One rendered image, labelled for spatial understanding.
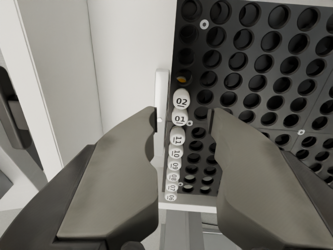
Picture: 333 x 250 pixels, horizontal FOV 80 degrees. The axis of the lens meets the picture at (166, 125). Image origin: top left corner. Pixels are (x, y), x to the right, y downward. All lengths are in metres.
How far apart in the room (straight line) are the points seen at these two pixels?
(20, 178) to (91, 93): 0.35
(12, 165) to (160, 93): 0.38
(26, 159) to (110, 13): 0.39
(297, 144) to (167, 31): 0.15
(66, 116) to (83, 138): 0.04
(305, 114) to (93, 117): 0.20
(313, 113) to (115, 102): 0.19
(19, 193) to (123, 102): 0.40
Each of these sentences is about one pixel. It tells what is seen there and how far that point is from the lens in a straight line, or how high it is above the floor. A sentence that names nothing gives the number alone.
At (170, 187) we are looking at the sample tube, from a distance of 0.20.
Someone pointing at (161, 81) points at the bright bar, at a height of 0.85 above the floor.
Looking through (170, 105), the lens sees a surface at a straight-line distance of 0.16.
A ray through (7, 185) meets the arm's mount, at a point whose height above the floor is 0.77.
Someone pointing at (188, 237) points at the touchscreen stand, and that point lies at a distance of 1.07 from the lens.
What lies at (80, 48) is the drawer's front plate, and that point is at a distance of 0.20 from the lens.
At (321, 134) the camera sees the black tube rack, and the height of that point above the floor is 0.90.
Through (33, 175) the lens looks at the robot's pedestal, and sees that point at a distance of 0.53.
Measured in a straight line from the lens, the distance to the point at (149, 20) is 0.21.
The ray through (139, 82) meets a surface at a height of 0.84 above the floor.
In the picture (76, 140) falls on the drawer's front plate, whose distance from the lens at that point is 0.20.
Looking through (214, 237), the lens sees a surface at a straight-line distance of 2.04.
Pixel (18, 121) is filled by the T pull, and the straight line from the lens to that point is 0.20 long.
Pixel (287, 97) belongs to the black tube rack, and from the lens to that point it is 0.18.
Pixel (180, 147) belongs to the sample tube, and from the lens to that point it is 0.17.
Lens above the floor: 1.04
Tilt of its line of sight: 58 degrees down
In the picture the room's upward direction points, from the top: 175 degrees counter-clockwise
